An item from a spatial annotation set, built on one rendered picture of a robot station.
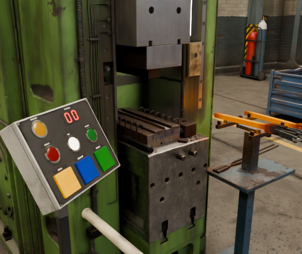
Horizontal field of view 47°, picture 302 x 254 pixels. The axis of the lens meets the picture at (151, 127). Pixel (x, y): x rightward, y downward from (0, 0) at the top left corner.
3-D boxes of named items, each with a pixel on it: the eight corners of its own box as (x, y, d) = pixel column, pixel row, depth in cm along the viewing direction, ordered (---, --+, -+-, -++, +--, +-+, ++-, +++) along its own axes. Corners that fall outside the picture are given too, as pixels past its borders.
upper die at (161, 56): (181, 65, 156) (182, 44, 153) (146, 69, 144) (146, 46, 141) (127, 57, 187) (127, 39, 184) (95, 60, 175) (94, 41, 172)
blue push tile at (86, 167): (99, 175, 116) (89, 155, 116) (86, 184, 110) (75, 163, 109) (96, 176, 117) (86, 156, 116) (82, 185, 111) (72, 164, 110)
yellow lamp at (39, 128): (49, 135, 104) (48, 121, 103) (34, 138, 102) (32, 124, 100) (45, 133, 107) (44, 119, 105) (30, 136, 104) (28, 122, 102)
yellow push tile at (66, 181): (82, 187, 107) (70, 166, 107) (66, 198, 101) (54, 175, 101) (78, 188, 108) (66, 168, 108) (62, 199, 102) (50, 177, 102)
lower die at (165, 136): (179, 139, 167) (179, 123, 164) (147, 149, 155) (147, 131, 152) (129, 120, 198) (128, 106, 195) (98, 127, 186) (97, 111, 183)
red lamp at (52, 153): (62, 160, 105) (61, 147, 103) (48, 164, 102) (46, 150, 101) (58, 157, 107) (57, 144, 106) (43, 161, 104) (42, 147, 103)
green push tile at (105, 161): (115, 163, 125) (106, 145, 124) (104, 171, 118) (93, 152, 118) (112, 165, 126) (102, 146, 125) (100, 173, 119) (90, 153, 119)
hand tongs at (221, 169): (273, 144, 222) (273, 143, 221) (279, 146, 219) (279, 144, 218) (212, 171, 184) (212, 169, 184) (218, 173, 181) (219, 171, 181)
